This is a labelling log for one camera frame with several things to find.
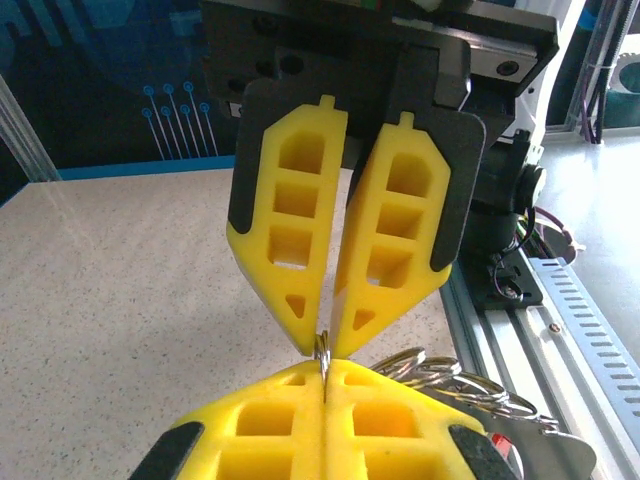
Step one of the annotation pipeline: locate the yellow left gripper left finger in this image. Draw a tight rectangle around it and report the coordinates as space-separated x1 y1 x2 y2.
128 359 329 480

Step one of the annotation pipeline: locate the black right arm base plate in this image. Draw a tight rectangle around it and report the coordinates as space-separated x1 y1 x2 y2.
469 248 545 308

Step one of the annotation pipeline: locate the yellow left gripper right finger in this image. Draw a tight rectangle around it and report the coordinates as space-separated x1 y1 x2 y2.
324 357 521 480

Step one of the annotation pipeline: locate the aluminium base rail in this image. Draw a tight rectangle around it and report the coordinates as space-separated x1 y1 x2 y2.
439 249 626 480

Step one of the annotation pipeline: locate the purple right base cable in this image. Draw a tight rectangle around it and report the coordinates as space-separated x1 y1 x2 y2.
492 204 577 304

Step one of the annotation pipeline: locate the silver chain necklace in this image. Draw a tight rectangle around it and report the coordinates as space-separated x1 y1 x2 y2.
313 329 562 437

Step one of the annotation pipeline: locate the slotted grey cable duct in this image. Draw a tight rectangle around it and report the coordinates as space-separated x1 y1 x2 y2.
528 256 640 480

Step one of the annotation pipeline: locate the aluminium frame post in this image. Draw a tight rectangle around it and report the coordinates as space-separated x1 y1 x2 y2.
0 74 62 184
568 0 632 132

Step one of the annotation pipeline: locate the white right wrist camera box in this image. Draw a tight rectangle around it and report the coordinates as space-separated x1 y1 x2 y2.
412 0 474 11

